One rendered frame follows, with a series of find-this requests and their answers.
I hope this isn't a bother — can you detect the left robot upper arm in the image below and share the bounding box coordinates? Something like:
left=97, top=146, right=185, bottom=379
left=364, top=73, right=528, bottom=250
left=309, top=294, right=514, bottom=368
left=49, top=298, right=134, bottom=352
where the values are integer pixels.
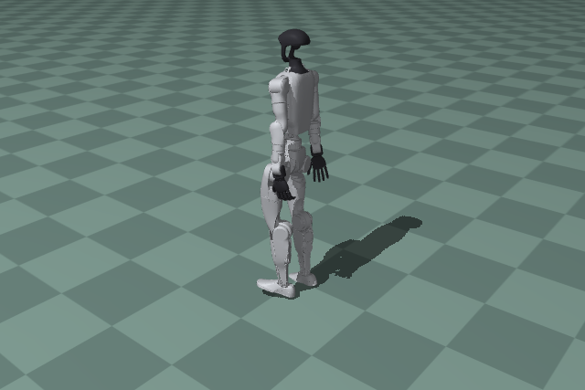
left=268, top=76, right=290, bottom=134

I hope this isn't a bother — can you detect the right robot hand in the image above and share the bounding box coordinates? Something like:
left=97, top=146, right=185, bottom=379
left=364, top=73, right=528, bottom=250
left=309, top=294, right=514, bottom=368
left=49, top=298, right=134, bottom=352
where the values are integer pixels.
left=307, top=143, right=329, bottom=183

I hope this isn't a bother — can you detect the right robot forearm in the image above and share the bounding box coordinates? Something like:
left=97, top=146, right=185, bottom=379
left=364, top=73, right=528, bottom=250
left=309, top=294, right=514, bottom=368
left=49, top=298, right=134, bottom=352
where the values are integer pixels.
left=308, top=115, right=321, bottom=153

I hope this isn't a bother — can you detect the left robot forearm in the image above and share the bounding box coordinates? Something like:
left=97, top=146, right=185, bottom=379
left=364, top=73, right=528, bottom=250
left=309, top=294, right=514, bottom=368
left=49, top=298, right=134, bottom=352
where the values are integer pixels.
left=270, top=122, right=287, bottom=175

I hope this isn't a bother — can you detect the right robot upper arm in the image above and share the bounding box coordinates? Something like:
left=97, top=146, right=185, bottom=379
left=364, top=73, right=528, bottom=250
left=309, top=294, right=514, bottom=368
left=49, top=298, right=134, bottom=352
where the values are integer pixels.
left=311, top=70, right=319, bottom=121

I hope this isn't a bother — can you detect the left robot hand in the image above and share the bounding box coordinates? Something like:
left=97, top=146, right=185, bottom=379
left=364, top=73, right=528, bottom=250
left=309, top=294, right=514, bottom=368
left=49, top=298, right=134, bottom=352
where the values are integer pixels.
left=272, top=165, right=296, bottom=201

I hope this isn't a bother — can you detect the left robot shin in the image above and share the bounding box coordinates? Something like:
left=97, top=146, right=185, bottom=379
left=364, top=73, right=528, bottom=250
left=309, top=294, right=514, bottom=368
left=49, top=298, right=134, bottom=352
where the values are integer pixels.
left=270, top=226, right=292, bottom=288

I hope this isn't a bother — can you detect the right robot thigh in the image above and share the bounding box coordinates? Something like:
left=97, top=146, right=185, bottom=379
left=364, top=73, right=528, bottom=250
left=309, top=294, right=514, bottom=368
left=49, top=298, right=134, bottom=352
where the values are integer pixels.
left=287, top=155, right=311, bottom=230

